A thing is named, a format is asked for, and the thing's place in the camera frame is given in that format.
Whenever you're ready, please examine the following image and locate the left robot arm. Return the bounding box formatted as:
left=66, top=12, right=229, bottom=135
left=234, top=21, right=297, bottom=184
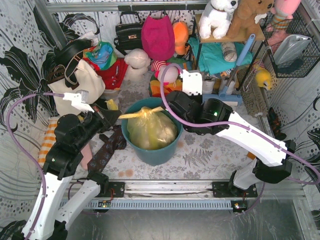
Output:
left=12, top=104, right=122, bottom=240

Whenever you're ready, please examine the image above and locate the colorful printed scarf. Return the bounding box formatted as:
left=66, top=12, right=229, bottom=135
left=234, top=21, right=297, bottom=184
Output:
left=82, top=41, right=117, bottom=71

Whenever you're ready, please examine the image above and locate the orange plush toy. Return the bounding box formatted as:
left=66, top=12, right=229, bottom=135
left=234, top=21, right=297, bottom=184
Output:
left=172, top=21, right=190, bottom=56

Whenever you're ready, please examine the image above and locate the cream canvas tote bag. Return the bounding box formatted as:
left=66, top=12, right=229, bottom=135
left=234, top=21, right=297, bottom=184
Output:
left=48, top=59, right=106, bottom=116

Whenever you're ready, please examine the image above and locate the pink sponge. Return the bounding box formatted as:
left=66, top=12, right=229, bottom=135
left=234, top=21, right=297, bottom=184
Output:
left=80, top=144, right=93, bottom=170

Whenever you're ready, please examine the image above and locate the pink striped plush doll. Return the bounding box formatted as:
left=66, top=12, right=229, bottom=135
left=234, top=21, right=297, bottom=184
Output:
left=151, top=60, right=180, bottom=85

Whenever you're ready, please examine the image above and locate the pink plush toy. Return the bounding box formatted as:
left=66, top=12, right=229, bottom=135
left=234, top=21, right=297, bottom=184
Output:
left=270, top=0, right=301, bottom=27

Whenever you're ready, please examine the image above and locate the rainbow striped cloth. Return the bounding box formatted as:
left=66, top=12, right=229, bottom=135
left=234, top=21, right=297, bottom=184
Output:
left=149, top=56, right=195, bottom=101

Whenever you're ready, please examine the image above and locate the magenta felt bag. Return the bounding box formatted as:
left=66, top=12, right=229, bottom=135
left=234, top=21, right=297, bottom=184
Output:
left=141, top=15, right=175, bottom=61

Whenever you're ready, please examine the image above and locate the yellow trash bag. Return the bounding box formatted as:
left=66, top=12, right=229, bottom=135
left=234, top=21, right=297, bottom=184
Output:
left=118, top=97, right=178, bottom=151

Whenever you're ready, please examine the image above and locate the black wire basket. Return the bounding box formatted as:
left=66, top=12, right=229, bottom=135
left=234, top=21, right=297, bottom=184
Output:
left=260, top=12, right=320, bottom=78

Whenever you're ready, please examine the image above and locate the aluminium rail base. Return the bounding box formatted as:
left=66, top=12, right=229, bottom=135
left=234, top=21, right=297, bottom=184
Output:
left=37, top=178, right=306, bottom=213

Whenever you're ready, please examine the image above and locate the dark floral necktie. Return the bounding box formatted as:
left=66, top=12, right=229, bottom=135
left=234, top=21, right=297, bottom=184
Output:
left=87, top=125, right=127, bottom=174

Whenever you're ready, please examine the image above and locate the beige chenille duster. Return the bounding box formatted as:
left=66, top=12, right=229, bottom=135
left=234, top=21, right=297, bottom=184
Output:
left=237, top=67, right=268, bottom=118

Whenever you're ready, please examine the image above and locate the teal folded cloth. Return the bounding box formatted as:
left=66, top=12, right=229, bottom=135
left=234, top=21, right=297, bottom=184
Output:
left=188, top=37, right=253, bottom=75

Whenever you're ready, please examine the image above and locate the yellow plush duck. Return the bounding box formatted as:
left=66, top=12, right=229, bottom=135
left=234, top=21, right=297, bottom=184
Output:
left=252, top=61, right=272, bottom=91

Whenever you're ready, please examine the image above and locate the black hat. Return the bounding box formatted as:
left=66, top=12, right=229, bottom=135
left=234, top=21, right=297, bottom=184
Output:
left=54, top=39, right=93, bottom=66

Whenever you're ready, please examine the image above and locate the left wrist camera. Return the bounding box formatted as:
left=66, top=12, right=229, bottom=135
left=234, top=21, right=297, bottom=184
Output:
left=62, top=90, right=94, bottom=112

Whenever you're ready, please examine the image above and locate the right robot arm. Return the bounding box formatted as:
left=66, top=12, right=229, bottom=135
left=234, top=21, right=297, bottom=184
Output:
left=165, top=90, right=296, bottom=197

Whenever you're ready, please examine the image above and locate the orange checkered towel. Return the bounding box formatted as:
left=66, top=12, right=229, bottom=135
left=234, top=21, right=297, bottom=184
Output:
left=37, top=117, right=59, bottom=167

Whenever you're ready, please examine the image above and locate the white sneaker right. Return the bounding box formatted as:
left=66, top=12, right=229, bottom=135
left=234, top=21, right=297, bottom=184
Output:
left=219, top=78, right=236, bottom=95

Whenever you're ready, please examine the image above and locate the black leather handbag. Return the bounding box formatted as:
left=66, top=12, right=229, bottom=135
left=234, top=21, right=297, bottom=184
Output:
left=113, top=11, right=144, bottom=56

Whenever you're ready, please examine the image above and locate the brown teddy bear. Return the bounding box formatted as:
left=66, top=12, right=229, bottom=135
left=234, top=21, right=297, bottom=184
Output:
left=226, top=0, right=274, bottom=38

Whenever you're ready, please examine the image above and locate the teal trash bin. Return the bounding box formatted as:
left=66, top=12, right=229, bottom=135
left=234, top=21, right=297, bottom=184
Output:
left=121, top=97, right=184, bottom=166

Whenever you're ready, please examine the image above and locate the white plush dog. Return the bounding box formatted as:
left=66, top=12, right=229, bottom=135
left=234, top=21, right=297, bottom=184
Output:
left=198, top=0, right=238, bottom=40

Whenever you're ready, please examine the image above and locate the cream plush sheep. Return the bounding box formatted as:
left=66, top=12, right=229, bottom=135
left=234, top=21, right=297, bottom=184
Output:
left=124, top=48, right=151, bottom=81

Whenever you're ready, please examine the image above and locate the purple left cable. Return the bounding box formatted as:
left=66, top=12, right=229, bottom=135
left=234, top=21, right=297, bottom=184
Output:
left=6, top=92, right=66, bottom=240

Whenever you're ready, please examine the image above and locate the blue lint roller mop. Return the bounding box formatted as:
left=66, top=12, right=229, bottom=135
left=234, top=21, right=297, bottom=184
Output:
left=202, top=33, right=256, bottom=106

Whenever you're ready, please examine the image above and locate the silver foil pouch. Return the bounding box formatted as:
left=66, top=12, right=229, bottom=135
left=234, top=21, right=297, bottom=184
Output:
left=273, top=34, right=312, bottom=65

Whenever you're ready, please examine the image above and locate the red cloth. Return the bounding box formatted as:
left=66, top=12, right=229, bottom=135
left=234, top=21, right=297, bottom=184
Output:
left=87, top=58, right=128, bottom=90

